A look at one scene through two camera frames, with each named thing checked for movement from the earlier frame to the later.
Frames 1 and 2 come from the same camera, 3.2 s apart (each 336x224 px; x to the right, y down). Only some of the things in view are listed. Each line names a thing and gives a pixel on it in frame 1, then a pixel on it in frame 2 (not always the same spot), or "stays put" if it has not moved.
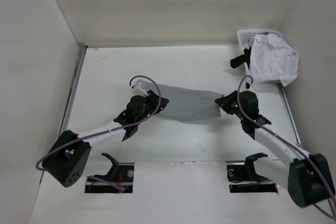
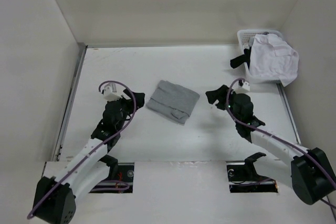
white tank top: (272, 57) stays put
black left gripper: (155, 100) -> (129, 102)
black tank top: (241, 59) stays put
